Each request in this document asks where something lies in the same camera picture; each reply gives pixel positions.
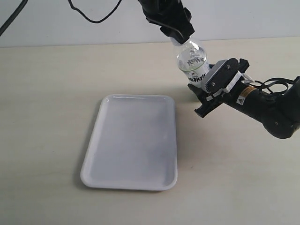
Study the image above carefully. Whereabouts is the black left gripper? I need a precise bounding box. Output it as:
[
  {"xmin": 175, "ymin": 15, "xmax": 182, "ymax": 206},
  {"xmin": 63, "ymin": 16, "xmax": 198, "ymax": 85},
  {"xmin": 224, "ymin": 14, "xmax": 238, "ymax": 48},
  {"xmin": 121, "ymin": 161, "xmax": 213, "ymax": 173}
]
[{"xmin": 139, "ymin": 0, "xmax": 195, "ymax": 44}]

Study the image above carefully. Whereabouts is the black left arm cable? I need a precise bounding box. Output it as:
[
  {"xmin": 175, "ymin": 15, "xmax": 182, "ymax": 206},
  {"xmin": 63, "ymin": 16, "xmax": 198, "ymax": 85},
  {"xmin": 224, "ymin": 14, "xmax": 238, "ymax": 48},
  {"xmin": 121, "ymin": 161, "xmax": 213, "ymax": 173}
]
[{"xmin": 0, "ymin": 0, "xmax": 122, "ymax": 36}]

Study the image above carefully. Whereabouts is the clear plastic drink bottle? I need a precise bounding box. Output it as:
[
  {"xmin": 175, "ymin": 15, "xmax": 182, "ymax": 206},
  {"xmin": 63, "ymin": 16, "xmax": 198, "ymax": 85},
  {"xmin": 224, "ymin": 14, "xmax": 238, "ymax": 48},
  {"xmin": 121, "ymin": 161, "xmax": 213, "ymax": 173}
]
[{"xmin": 173, "ymin": 37, "xmax": 210, "ymax": 88}]

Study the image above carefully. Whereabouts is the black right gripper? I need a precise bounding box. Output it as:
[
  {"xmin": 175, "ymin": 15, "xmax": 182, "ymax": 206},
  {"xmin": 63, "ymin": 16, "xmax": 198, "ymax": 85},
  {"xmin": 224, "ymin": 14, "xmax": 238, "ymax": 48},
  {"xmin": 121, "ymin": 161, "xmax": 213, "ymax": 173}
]
[{"xmin": 187, "ymin": 58, "xmax": 249, "ymax": 118}]

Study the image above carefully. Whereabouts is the white bottle cap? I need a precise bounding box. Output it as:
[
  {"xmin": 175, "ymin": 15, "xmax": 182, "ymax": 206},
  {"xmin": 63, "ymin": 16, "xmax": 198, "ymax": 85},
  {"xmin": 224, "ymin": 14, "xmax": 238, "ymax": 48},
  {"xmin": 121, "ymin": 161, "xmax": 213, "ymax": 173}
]
[{"xmin": 170, "ymin": 37, "xmax": 181, "ymax": 46}]

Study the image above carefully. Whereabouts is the white rectangular tray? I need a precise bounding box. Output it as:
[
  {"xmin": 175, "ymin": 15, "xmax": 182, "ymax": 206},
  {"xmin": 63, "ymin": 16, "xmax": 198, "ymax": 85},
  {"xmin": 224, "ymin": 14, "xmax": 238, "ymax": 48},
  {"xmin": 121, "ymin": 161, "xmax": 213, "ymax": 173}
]
[{"xmin": 80, "ymin": 94, "xmax": 178, "ymax": 191}]

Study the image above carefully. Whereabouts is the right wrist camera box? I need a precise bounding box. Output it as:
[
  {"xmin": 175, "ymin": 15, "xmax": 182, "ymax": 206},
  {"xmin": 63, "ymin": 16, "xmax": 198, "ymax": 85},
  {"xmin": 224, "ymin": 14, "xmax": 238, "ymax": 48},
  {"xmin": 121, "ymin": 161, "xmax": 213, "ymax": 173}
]
[{"xmin": 200, "ymin": 58, "xmax": 242, "ymax": 94}]

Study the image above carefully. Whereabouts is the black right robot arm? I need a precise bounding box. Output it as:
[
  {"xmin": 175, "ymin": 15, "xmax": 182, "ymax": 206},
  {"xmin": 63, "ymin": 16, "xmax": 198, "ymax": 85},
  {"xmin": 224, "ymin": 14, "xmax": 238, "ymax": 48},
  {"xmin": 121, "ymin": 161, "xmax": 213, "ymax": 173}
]
[{"xmin": 188, "ymin": 58, "xmax": 300, "ymax": 139}]

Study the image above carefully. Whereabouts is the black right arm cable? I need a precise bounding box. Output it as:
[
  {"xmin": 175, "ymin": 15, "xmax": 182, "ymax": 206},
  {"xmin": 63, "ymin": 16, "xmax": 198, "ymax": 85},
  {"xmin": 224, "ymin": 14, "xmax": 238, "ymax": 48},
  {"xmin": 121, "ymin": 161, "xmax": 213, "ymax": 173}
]
[{"xmin": 246, "ymin": 75, "xmax": 295, "ymax": 94}]

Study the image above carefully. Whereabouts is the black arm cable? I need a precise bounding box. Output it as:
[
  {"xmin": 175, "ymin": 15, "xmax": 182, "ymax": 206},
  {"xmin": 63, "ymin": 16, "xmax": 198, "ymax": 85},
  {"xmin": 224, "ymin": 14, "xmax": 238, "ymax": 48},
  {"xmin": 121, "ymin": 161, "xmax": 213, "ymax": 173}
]
[
  {"xmin": 0, "ymin": 0, "xmax": 122, "ymax": 36},
  {"xmin": 246, "ymin": 75, "xmax": 295, "ymax": 94}
]

